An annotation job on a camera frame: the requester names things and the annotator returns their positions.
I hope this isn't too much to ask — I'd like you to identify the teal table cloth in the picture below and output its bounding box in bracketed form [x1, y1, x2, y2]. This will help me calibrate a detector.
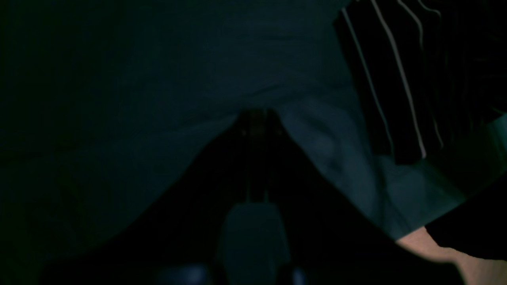
[1, 0, 506, 285]

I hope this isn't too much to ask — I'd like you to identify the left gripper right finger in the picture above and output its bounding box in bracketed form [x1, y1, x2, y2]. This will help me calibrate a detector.
[257, 110, 464, 285]

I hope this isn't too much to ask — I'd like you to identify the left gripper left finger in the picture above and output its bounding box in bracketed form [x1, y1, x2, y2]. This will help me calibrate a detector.
[38, 110, 258, 285]

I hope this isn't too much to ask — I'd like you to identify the navy white striped t-shirt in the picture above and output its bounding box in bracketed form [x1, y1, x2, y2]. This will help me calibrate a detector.
[334, 0, 507, 165]

